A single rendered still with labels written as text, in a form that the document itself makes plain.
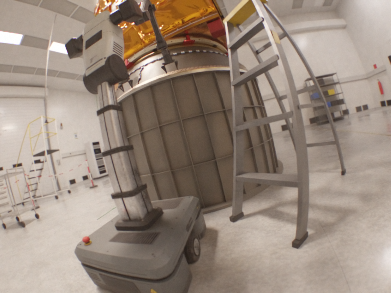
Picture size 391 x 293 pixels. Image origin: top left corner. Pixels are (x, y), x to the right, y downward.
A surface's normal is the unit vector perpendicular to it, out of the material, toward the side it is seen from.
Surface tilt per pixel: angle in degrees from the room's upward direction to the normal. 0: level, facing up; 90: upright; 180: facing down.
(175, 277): 90
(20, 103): 90
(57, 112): 90
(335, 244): 0
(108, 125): 90
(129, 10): 120
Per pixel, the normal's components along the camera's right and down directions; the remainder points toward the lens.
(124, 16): -0.04, 0.55
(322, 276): -0.25, -0.97
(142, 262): -0.32, -0.63
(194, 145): 0.04, 0.02
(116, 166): -0.19, 0.08
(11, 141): 0.90, -0.22
